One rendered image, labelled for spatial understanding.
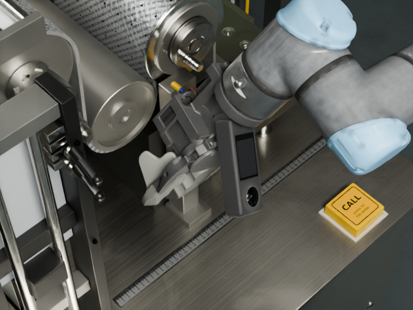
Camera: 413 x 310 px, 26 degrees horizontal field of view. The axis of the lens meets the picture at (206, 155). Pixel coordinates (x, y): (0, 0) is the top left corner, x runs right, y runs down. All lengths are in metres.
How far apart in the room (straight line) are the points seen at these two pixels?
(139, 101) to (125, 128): 0.05
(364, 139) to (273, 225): 0.60
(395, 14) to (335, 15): 2.27
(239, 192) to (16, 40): 0.30
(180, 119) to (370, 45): 2.07
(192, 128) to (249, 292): 0.45
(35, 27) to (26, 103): 0.11
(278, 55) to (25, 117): 0.27
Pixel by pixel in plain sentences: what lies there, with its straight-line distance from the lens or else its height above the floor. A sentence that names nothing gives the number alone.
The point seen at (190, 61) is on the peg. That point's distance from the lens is 1.25.
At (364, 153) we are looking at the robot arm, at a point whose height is 1.43.
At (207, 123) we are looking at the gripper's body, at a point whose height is 1.33.
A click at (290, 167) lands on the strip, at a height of 0.90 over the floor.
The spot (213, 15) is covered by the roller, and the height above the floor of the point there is 1.27.
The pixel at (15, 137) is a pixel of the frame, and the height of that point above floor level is 1.43.
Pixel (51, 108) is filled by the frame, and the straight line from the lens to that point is 0.94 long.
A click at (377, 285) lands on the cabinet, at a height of 0.59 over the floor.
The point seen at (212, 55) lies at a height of 1.17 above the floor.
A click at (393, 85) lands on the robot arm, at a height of 1.46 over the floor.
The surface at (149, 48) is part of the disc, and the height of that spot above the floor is 1.28.
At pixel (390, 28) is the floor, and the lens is 3.15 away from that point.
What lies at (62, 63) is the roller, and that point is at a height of 1.33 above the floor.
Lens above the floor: 2.14
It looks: 52 degrees down
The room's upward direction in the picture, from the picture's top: straight up
